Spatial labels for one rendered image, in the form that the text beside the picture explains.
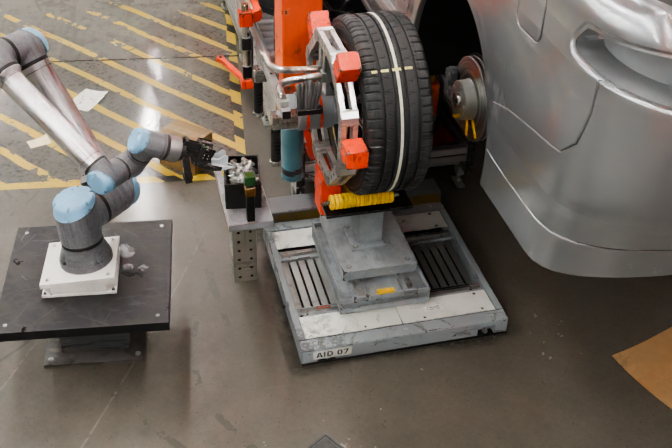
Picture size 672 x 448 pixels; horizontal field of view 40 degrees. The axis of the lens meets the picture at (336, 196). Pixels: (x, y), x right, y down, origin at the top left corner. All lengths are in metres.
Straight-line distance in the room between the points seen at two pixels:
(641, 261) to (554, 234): 0.26
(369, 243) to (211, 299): 0.69
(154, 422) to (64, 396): 0.36
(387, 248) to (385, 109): 0.81
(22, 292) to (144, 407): 0.60
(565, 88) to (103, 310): 1.77
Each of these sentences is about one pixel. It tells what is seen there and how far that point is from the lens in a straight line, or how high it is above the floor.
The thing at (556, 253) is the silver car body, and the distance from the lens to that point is 2.78.
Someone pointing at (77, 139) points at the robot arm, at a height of 0.86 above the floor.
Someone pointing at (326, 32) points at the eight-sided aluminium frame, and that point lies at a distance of 3.29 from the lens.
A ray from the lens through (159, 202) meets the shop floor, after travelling 4.34.
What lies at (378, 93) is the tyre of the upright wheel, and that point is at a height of 1.05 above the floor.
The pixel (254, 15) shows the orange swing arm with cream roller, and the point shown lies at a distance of 4.93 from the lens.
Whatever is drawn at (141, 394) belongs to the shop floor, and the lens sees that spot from 3.45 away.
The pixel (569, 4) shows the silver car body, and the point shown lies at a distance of 2.50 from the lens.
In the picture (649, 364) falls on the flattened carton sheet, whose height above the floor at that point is 0.01.
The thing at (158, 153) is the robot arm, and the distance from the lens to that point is 3.16.
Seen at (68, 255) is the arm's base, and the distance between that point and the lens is 3.40.
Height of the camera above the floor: 2.53
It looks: 36 degrees down
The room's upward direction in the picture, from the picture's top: 2 degrees clockwise
